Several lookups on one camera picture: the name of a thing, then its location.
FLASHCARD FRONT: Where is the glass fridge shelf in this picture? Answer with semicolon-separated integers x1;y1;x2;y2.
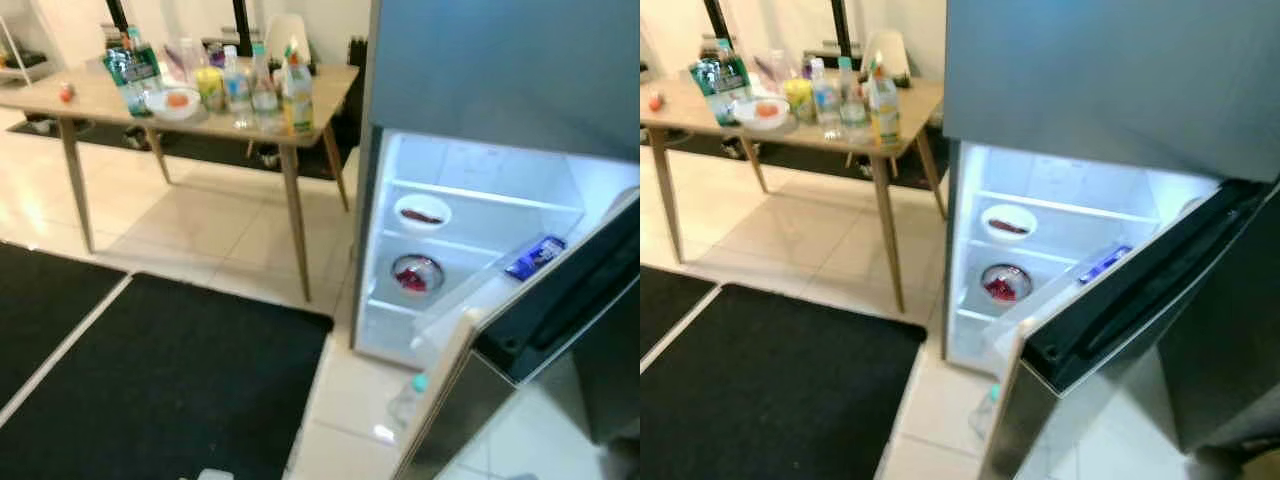
388;178;586;216
955;300;1021;331
968;238;1091;269
975;188;1161;226
380;228;531;259
362;290;451;323

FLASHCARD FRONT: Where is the grey fridge lower door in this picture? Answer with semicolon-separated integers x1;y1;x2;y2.
978;178;1280;480
393;185;641;480

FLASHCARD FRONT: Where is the grey fridge door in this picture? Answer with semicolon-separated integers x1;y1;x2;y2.
943;0;1280;186
393;185;641;480
978;178;1280;480
365;0;641;163

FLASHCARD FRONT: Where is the clear fridge door bin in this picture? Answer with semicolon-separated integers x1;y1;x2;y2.
985;245;1141;371
410;235;576;376

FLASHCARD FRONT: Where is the grey fridge upper door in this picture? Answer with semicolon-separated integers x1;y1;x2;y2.
365;0;641;163
943;0;1280;186

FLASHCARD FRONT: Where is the blue snack packet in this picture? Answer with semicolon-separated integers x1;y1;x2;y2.
505;235;568;281
1078;245;1134;286

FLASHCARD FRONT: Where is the wooden dining table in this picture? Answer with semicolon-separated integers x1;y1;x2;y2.
0;60;361;303
640;70;946;313

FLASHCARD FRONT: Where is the white round plate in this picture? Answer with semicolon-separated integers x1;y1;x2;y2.
145;86;203;122
733;95;791;131

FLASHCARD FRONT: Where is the green snack bag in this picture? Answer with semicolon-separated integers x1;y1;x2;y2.
690;55;751;126
103;45;164;118

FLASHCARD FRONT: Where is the grey refrigerator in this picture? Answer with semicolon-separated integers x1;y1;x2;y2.
350;0;641;376
940;0;1280;381

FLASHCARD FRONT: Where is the yellow lidded noodle cup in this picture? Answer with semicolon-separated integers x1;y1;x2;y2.
783;77;814;123
195;66;226;113

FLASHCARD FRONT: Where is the white bowl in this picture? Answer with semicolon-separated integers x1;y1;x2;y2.
394;194;453;233
982;204;1038;242

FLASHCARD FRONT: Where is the blue label water bottle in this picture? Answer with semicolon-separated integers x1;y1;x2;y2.
808;58;839;139
222;45;253;129

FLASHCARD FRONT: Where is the green label water bottle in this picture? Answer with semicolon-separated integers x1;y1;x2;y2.
838;55;867;141
250;42;281;131

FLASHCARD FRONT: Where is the yellow label drink bottle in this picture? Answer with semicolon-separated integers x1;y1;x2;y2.
868;52;901;146
282;40;316;136

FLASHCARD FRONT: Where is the clear bottle teal cap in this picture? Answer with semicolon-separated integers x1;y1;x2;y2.
388;372;431;431
968;385;1001;441

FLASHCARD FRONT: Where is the white plastic chair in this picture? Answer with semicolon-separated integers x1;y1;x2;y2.
262;12;313;71
862;30;909;86

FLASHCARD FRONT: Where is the white shelf rack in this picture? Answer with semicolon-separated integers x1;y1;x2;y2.
0;10;53;86

